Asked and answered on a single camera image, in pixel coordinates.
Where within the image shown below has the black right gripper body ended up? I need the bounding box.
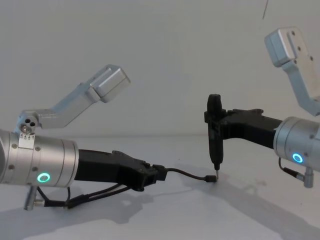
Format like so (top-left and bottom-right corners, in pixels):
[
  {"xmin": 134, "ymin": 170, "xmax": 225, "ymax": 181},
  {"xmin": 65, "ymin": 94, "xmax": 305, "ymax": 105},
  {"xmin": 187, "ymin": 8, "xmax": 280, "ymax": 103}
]
[{"xmin": 224, "ymin": 108, "xmax": 283, "ymax": 151}]

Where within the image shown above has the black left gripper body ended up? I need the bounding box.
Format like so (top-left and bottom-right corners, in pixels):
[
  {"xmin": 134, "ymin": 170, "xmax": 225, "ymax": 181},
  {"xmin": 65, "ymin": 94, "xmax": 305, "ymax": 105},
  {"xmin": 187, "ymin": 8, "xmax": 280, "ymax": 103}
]
[{"xmin": 74, "ymin": 149, "xmax": 152, "ymax": 193}]

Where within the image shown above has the black electric screwdriver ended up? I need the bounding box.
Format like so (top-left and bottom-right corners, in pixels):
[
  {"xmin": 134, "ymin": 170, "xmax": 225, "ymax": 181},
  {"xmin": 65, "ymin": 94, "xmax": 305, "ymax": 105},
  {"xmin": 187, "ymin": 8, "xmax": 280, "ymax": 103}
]
[{"xmin": 205, "ymin": 93, "xmax": 225, "ymax": 181}]

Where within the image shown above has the thin black cable with plug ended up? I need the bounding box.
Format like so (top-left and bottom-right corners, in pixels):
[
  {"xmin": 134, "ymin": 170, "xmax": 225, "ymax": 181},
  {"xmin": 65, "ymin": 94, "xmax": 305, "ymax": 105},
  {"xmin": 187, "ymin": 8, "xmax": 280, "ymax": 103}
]
[{"xmin": 159, "ymin": 167, "xmax": 217, "ymax": 184}]

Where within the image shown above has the white table cloth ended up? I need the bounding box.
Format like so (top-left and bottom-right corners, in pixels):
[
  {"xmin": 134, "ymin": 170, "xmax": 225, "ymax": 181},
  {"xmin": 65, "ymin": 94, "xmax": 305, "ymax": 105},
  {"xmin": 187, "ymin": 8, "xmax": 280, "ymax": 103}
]
[{"xmin": 0, "ymin": 135, "xmax": 320, "ymax": 240}]

